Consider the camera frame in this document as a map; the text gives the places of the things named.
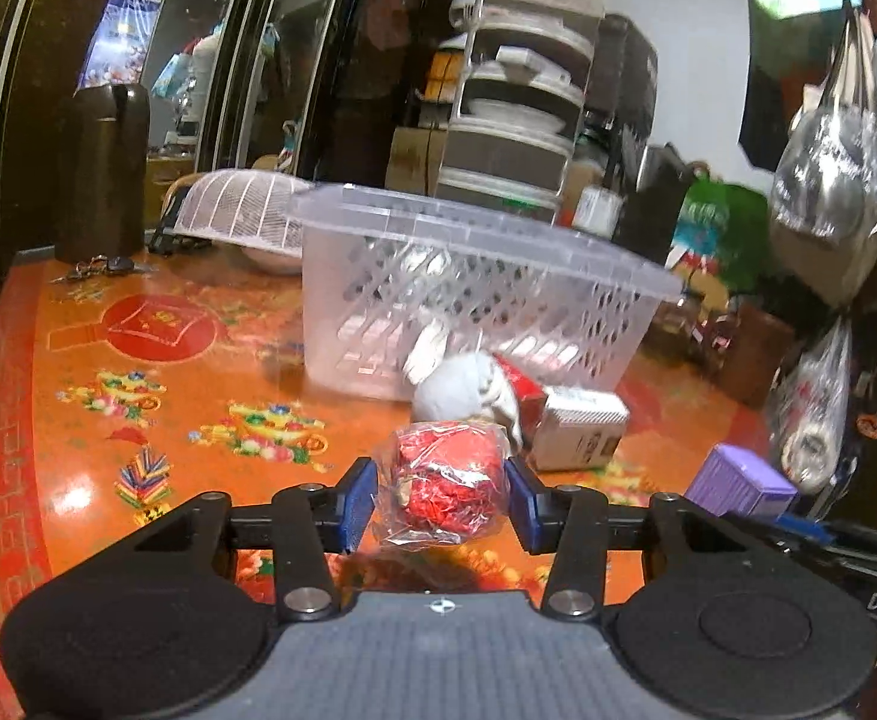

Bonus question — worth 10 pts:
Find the green printed bag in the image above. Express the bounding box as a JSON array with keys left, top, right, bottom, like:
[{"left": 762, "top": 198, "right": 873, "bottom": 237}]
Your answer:
[{"left": 667, "top": 178, "right": 779, "bottom": 295}]

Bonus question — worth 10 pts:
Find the clear plastic basket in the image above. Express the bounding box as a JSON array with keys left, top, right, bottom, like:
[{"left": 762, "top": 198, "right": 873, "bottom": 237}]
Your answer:
[{"left": 287, "top": 183, "right": 686, "bottom": 402}]

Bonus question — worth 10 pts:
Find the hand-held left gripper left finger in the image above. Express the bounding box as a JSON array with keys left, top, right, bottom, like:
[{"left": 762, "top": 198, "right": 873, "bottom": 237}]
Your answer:
[{"left": 133, "top": 457, "right": 380, "bottom": 622}]

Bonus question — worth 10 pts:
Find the red mesh ball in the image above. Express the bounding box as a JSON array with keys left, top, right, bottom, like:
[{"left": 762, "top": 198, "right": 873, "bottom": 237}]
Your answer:
[{"left": 373, "top": 420, "right": 513, "bottom": 547}]

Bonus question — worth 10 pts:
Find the yellow box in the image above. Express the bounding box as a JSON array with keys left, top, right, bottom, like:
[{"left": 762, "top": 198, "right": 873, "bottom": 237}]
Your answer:
[{"left": 422, "top": 49, "right": 464, "bottom": 104}]

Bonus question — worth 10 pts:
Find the black appliance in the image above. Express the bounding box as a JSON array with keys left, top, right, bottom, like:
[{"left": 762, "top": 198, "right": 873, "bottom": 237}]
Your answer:
[{"left": 579, "top": 13, "right": 659, "bottom": 158}]

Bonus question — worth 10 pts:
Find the purple small box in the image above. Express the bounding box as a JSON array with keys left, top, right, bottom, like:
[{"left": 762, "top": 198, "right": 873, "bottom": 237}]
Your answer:
[{"left": 683, "top": 444, "right": 798, "bottom": 520}]

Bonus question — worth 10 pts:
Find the white mesh food cover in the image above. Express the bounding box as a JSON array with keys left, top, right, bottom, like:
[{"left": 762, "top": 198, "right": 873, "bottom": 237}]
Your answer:
[{"left": 172, "top": 169, "right": 314, "bottom": 253}]

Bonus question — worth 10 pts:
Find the brown cardboard box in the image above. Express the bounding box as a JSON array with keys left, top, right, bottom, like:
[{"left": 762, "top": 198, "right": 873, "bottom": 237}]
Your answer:
[{"left": 385, "top": 126, "right": 449, "bottom": 197}]

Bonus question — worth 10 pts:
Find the small hanging plastic bag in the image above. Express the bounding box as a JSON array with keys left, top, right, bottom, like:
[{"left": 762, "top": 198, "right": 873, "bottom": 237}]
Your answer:
[{"left": 770, "top": 315, "right": 857, "bottom": 496}]

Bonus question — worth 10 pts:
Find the white small box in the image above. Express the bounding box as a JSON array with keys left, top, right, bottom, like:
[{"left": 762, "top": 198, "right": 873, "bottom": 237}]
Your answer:
[{"left": 530, "top": 385, "right": 632, "bottom": 473}]

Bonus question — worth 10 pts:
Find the bunch of keys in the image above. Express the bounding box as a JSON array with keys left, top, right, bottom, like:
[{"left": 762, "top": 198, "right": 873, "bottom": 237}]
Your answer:
[{"left": 55, "top": 255, "right": 138, "bottom": 284}]

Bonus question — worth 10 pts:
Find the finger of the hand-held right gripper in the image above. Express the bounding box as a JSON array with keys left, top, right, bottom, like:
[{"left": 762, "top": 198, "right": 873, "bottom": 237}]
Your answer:
[{"left": 723, "top": 511, "right": 877, "bottom": 569}]

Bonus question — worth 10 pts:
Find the blue printed hanging packet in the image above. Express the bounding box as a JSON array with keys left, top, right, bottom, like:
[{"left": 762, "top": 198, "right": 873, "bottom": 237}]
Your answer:
[{"left": 77, "top": 0, "right": 168, "bottom": 95}]

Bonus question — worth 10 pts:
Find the red small box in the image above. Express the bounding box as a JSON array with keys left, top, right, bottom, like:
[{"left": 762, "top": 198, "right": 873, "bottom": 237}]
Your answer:
[{"left": 492, "top": 356, "right": 549, "bottom": 430}]

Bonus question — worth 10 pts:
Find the tiered clear dish rack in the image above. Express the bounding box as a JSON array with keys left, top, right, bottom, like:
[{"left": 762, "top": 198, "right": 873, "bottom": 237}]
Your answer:
[{"left": 433, "top": 0, "right": 606, "bottom": 227}]

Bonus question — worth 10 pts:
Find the grey white cloth ball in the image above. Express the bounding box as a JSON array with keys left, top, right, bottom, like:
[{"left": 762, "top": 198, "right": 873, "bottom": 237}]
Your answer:
[{"left": 410, "top": 351, "right": 524, "bottom": 442}]

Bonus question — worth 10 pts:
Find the large hanging plastic bag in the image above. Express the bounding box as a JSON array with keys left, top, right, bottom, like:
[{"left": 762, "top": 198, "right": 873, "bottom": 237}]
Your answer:
[{"left": 767, "top": 11, "right": 877, "bottom": 305}]

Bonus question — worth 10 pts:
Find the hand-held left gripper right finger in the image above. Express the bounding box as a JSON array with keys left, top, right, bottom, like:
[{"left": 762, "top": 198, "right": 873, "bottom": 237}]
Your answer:
[{"left": 504, "top": 459, "right": 743, "bottom": 622}]

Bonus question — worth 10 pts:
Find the dark brown thermos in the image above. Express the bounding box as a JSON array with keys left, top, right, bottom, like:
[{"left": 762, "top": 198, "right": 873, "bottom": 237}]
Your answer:
[{"left": 55, "top": 82, "right": 152, "bottom": 265}]

